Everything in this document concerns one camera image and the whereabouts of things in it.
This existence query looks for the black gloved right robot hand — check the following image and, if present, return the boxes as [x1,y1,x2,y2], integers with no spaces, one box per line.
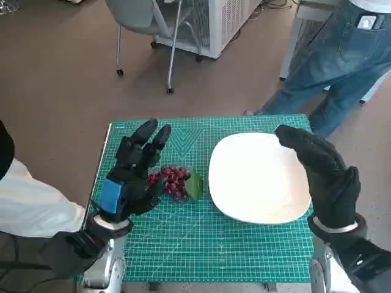
[274,124,362,228]

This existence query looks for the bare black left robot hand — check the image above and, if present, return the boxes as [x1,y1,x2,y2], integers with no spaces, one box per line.
[97,118,172,222]

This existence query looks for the red toy grapes with leaf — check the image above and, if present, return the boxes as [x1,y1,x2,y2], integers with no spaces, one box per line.
[148,165,205,204]

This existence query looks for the white square plate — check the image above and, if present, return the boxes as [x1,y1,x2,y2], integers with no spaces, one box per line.
[208,132,313,225]

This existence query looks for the green cutting mat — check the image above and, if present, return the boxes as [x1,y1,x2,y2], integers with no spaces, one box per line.
[76,114,315,283]

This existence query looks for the person in black top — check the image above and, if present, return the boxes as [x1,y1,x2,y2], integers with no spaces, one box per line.
[0,118,86,239]

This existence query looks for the person in blue jeans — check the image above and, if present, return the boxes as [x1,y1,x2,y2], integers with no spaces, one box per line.
[244,0,391,138]

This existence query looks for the phone in jeans pocket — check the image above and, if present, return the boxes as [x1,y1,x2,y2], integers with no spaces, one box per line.
[357,15,386,31]

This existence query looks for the grey office chair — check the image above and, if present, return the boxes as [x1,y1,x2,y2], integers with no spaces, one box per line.
[105,0,211,94]

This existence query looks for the white mesh cage unit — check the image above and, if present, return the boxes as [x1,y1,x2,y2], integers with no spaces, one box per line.
[152,0,263,63]

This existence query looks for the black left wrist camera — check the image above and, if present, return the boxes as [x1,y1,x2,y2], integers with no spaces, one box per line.
[41,229,108,269]

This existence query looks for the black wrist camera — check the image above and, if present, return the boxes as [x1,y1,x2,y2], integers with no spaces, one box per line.
[334,234,391,293]
[41,229,108,269]

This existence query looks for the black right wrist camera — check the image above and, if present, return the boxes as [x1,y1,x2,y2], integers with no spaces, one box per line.
[334,234,391,293]

